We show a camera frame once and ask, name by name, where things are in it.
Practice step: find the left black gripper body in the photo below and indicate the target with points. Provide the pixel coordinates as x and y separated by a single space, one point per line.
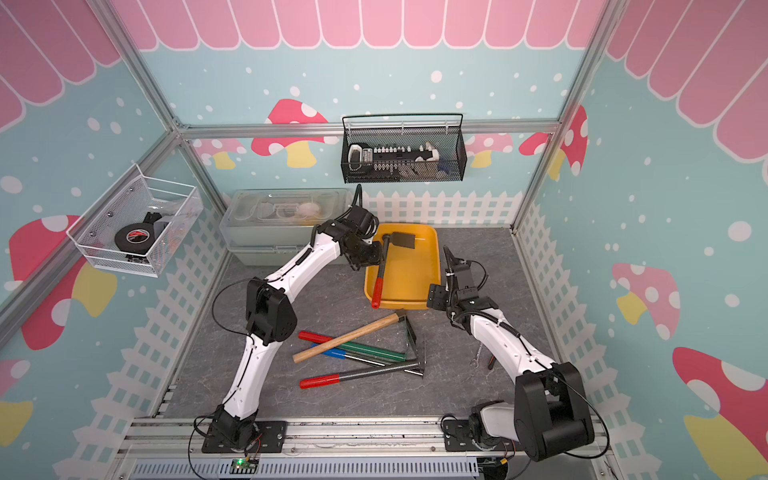
364 253

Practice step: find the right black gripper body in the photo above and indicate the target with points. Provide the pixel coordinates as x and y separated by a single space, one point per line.
441 298

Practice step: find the red-handled small hoe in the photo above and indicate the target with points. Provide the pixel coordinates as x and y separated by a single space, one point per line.
398 239

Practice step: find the wooden-handled hatchet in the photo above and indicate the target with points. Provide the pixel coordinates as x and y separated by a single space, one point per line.
377 325

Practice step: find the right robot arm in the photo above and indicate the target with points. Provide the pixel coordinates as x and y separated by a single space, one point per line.
550 414

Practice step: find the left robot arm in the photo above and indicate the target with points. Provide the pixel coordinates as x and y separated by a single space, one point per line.
271 319

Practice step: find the yellow plastic storage tray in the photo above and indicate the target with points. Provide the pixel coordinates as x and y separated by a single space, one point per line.
409 272

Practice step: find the translucent green storage box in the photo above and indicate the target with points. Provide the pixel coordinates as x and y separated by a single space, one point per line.
269 227

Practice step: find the white socket bit set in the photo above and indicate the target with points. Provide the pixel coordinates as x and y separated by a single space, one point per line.
405 162

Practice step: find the black tape roll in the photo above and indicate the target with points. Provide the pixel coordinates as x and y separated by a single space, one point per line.
135 239

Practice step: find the green circuit board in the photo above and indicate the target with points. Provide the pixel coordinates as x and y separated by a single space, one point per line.
244 466

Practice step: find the black wire mesh basket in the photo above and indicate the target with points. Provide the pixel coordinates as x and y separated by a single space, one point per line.
443 131

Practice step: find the white wire wall basket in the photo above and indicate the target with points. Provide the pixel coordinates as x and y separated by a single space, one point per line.
171 207

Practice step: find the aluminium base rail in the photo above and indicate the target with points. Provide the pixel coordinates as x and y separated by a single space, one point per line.
344 448

